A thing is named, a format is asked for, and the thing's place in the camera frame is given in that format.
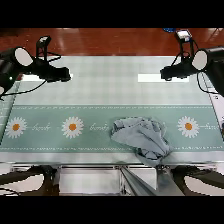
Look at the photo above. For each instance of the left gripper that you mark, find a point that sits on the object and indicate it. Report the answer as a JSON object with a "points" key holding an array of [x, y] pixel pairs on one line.
{"points": [[57, 74]]}

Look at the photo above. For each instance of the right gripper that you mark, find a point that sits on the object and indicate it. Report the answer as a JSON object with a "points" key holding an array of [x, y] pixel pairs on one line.
{"points": [[176, 72]]}

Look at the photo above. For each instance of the light blue shirt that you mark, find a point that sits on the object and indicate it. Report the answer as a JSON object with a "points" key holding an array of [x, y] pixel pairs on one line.
{"points": [[143, 136]]}

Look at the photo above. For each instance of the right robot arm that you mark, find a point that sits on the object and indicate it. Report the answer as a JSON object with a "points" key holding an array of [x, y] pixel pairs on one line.
{"points": [[213, 60]]}

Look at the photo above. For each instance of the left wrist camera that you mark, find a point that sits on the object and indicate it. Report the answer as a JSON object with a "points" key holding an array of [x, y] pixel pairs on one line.
{"points": [[43, 40]]}

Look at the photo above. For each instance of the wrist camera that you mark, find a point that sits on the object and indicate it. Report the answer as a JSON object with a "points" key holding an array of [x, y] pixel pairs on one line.
{"points": [[43, 40], [183, 34]]}

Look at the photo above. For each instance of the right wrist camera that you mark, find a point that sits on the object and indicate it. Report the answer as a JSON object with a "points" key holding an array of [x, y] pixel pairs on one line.
{"points": [[183, 34]]}

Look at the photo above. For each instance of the silver frame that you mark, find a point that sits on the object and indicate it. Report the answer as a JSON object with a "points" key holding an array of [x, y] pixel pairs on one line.
{"points": [[140, 186]]}

